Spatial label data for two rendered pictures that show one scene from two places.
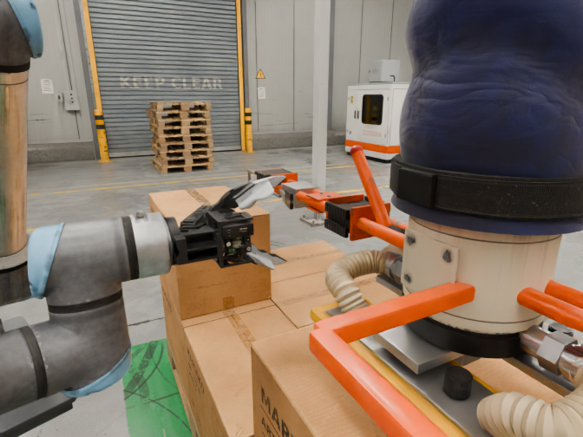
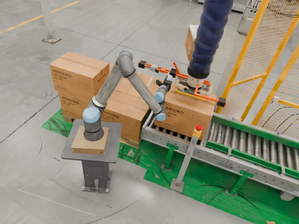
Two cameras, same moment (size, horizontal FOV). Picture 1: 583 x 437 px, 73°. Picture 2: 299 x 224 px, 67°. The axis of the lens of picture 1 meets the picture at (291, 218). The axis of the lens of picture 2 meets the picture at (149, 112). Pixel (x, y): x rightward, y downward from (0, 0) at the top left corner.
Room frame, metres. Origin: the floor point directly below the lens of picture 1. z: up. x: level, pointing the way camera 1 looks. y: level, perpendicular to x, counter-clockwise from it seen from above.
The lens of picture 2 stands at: (-0.57, 1.57, 2.46)
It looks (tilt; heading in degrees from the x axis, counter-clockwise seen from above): 42 degrees down; 312
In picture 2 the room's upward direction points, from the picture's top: 9 degrees clockwise
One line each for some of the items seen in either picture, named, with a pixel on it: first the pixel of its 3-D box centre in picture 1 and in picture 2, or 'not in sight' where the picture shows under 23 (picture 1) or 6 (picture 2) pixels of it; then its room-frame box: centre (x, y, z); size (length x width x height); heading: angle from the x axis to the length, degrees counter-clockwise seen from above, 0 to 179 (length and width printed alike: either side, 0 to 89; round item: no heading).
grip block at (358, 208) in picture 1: (357, 215); (173, 73); (0.68, -0.12, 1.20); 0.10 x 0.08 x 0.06; 117
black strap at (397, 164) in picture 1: (485, 177); (198, 70); (0.46, -0.23, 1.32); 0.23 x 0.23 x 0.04
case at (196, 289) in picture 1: (206, 243); (81, 77); (1.74, 0.40, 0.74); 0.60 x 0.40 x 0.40; 27
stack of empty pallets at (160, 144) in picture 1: (180, 134); not in sight; (8.18, 2.29, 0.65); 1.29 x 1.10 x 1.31; 26
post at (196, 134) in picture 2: not in sight; (186, 161); (0.08, 0.13, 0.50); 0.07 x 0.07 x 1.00; 27
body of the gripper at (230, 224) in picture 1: (210, 237); (166, 86); (0.55, 0.12, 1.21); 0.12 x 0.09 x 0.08; 117
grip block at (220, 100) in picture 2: not in sight; (221, 102); (0.08, -0.14, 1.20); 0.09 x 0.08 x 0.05; 117
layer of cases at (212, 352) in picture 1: (296, 338); (115, 96); (1.56, -0.02, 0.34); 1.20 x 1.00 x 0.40; 27
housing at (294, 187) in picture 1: (300, 194); (154, 68); (0.88, -0.02, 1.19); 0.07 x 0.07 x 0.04; 27
